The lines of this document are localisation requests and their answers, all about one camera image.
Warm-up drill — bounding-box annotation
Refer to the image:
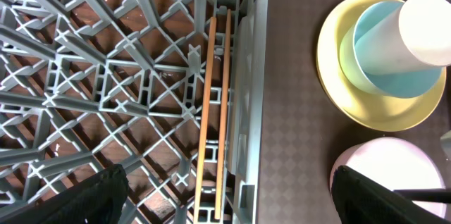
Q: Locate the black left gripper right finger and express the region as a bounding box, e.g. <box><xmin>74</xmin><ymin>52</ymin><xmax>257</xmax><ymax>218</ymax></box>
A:
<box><xmin>331</xmin><ymin>166</ymin><xmax>450</xmax><ymax>224</ymax></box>

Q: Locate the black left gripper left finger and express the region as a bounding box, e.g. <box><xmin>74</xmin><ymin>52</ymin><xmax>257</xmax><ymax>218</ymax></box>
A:
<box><xmin>1</xmin><ymin>164</ymin><xmax>129</xmax><ymax>224</ymax></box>

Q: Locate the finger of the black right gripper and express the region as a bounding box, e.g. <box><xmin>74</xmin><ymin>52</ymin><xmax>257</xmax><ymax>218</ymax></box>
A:
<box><xmin>393</xmin><ymin>189</ymin><xmax>450</xmax><ymax>204</ymax></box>

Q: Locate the pink bowl with food scraps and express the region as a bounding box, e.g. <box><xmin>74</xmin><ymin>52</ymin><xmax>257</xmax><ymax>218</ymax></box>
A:
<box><xmin>329</xmin><ymin>137</ymin><xmax>447</xmax><ymax>220</ymax></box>

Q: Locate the yellow plastic plate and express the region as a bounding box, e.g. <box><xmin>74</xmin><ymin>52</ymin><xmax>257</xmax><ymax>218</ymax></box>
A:
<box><xmin>316</xmin><ymin>0</ymin><xmax>447</xmax><ymax>132</ymax></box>

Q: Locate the light blue plastic bowl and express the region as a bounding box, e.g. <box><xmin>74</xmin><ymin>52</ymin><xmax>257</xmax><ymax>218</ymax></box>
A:
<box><xmin>339</xmin><ymin>1</ymin><xmax>443</xmax><ymax>99</ymax></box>

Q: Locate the white plastic cup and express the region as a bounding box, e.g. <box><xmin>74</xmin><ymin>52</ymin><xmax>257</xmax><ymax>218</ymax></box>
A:
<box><xmin>355</xmin><ymin>0</ymin><xmax>450</xmax><ymax>75</ymax></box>

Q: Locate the wooden chopstick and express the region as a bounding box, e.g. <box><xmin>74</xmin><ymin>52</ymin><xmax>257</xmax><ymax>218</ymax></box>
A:
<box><xmin>214</xmin><ymin>9</ymin><xmax>232</xmax><ymax>220</ymax></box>
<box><xmin>193</xmin><ymin>16</ymin><xmax>217</xmax><ymax>224</ymax></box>

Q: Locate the brown serving tray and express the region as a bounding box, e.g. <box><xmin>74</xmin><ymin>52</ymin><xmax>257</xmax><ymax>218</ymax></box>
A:
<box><xmin>257</xmin><ymin>0</ymin><xmax>451</xmax><ymax>224</ymax></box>

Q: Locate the grey plastic dish rack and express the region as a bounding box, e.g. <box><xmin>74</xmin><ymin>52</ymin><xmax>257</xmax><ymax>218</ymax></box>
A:
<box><xmin>1</xmin><ymin>0</ymin><xmax>267</xmax><ymax>223</ymax></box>

